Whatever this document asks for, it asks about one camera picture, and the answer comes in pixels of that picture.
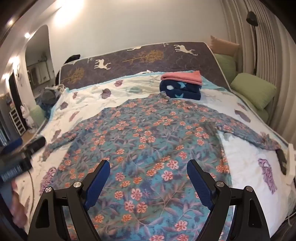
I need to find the green cushion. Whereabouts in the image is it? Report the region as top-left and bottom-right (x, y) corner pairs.
(30, 105), (47, 122)

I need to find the grey cloth pile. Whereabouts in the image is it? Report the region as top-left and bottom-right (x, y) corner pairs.
(38, 85), (68, 110)

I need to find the large green pillow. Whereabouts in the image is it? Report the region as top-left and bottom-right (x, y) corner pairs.
(230, 73), (277, 111)

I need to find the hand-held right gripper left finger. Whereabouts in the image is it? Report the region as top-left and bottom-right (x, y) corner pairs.
(28, 159), (111, 241)

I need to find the white rabbit figurine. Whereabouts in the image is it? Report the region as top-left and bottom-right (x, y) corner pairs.
(20, 104), (39, 134)

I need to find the person's left hand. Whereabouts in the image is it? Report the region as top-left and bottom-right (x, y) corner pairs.
(10, 180), (28, 229)

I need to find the purple deer-print mattress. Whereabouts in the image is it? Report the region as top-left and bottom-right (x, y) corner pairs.
(58, 42), (232, 91)

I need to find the small green pillow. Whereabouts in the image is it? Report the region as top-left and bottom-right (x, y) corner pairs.
(213, 53), (237, 82)

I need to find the white leaf-print bedspread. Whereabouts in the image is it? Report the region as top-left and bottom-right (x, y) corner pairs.
(14, 69), (296, 241)

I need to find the arched wall mirror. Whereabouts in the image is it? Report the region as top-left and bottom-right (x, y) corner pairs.
(24, 24), (56, 99)

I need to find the beige pleated curtain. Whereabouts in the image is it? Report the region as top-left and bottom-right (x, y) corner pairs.
(221, 0), (296, 151)

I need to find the folded pink garment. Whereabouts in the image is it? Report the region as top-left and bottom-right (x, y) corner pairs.
(160, 70), (203, 86)

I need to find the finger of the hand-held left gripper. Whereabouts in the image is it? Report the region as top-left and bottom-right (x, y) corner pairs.
(24, 136), (46, 155)
(0, 138), (23, 158)

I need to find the folded navy star garment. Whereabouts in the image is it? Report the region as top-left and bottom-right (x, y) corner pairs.
(159, 79), (202, 101)

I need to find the teal floral shirt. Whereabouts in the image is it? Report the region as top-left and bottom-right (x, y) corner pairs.
(45, 91), (288, 241)

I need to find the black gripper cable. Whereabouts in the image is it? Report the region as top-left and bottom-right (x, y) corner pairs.
(28, 169), (36, 205)

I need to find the tan pillow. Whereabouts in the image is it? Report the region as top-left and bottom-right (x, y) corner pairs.
(210, 35), (240, 56)

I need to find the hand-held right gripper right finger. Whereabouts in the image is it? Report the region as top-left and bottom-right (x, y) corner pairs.
(187, 159), (273, 241)

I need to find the black floor lamp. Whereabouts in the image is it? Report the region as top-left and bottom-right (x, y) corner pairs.
(245, 11), (259, 76)

